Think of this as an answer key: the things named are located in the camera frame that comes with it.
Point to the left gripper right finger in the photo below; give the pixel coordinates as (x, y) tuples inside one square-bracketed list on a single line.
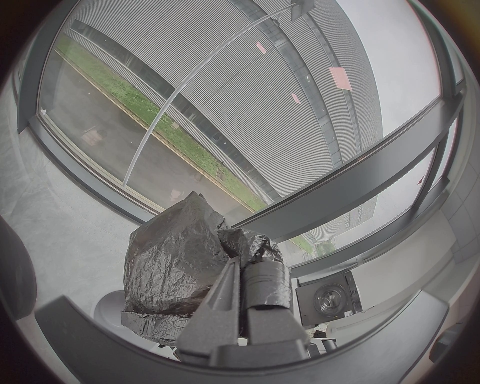
[(275, 330)]

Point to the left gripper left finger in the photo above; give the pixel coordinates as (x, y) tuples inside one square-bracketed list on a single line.
[(221, 303)]

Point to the black plastic bag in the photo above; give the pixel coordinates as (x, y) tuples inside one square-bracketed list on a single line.
[(168, 262)]

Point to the white trash bin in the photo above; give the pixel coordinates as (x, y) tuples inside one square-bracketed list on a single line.
[(108, 311)]

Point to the dark grey washing machine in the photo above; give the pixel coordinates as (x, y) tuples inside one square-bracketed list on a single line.
[(330, 298)]

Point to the window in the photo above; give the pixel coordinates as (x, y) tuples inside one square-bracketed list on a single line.
[(375, 168)]

